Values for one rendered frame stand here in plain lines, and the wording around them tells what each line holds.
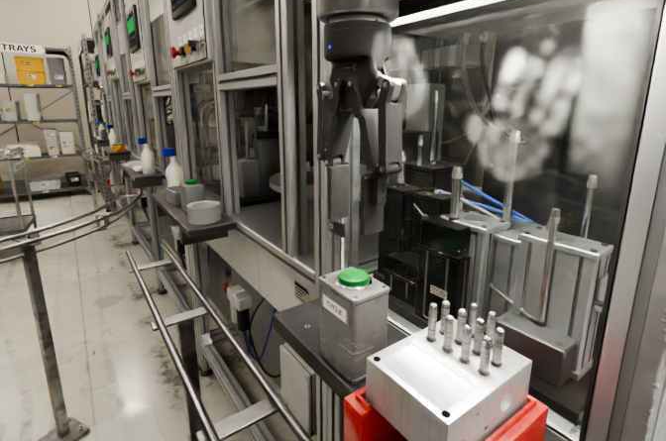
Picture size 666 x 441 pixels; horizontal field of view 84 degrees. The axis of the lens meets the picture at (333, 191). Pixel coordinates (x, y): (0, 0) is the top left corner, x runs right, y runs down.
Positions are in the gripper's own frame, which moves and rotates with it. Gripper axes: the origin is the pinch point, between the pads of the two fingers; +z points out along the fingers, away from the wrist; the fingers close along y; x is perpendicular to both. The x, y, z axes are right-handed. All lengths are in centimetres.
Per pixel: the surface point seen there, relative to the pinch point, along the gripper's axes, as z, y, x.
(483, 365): 10.8, -19.2, 0.4
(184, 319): 33, 41, 13
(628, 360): 10.4, -26.6, -10.4
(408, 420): 14.5, -17.0, 7.3
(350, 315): 12.9, -3.5, 3.1
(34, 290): 52, 119, 44
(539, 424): 17.7, -22.4, -5.0
